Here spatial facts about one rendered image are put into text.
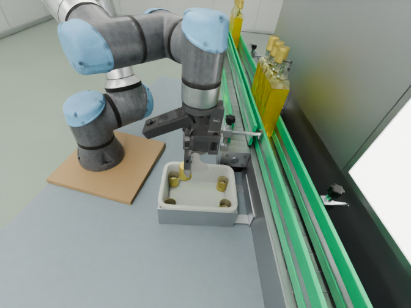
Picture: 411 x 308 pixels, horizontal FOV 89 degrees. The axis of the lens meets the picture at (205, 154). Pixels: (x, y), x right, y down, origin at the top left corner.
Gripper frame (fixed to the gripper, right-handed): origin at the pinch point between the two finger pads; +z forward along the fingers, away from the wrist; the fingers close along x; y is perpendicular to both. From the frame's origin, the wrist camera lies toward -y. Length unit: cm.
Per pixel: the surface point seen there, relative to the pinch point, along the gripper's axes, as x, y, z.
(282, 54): 27.4, 27.3, -22.7
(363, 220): -14.8, 41.3, -1.1
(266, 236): -15.7, 20.2, 5.8
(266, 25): 604, 195, 73
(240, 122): 29.1, 20.1, 3.8
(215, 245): -13.3, 9.4, 16.8
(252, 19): 605, 153, 61
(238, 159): 10.6, 17.1, 6.2
